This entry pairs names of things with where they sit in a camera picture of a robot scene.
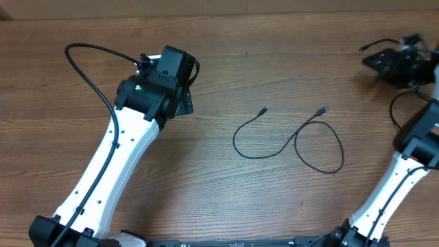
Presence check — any thin black cable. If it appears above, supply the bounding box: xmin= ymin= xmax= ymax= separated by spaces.
xmin=358 ymin=38 xmax=402 ymax=53

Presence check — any thick black USB cable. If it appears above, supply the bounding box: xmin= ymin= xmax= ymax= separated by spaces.
xmin=232 ymin=105 xmax=345 ymax=175

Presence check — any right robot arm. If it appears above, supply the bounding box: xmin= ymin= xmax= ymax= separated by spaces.
xmin=311 ymin=45 xmax=438 ymax=246

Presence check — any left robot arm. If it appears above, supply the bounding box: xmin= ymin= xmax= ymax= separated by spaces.
xmin=29 ymin=46 xmax=200 ymax=247

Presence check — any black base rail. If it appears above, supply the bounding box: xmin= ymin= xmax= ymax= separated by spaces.
xmin=106 ymin=229 xmax=390 ymax=247

